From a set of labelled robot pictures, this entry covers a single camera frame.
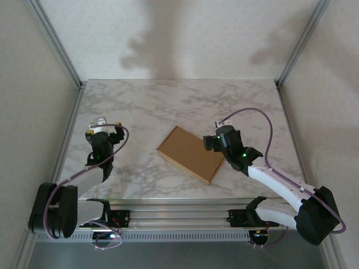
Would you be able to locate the brown cardboard paper box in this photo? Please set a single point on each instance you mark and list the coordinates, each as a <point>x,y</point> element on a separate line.
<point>190,154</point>

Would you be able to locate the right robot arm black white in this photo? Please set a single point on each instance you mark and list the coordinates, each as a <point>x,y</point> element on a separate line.
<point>317,218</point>

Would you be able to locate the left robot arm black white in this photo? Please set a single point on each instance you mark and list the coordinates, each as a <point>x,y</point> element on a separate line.
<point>53,210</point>

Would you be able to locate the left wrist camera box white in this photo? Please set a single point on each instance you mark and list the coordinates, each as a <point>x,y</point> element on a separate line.
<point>101,127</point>

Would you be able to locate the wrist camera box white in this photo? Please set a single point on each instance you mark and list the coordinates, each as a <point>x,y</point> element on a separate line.
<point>225,122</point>
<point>101,127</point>

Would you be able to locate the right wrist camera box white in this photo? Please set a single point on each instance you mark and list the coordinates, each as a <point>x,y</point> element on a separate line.
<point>225,122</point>

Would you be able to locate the aluminium side rail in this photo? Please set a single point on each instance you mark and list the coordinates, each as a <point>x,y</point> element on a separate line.
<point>287,112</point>
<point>68,126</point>

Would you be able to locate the aluminium mounting rail frame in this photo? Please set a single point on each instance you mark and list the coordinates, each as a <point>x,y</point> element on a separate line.
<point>179,215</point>

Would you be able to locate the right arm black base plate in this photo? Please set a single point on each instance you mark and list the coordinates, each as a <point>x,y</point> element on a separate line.
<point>237,218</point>

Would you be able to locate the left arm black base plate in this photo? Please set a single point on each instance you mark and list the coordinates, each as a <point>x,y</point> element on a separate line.
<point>123,218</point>

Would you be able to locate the aluminium corner post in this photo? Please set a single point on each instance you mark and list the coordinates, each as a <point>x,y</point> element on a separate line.
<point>56,42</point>
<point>303,42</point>

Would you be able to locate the aluminium frame leg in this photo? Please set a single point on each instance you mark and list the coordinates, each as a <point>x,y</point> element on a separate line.
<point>335,257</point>
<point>22,252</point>

